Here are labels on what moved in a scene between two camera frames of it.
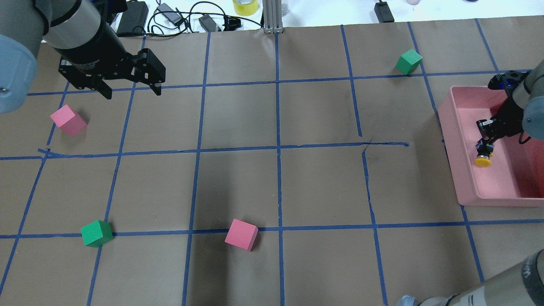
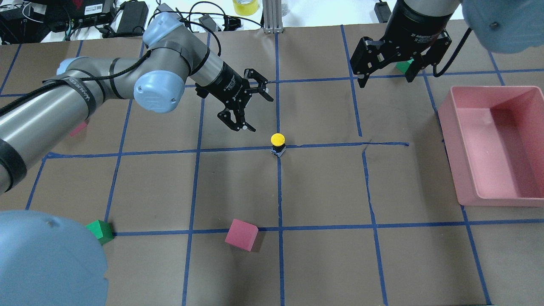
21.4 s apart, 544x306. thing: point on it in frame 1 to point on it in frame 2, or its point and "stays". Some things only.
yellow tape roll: [246, 7] stays
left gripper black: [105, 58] to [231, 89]
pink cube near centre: [242, 234] stays
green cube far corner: [408, 61] stays
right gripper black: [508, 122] to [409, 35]
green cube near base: [97, 233] stays
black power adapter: [133, 20] stays
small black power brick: [383, 12] stays
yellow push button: [482, 161] to [278, 140]
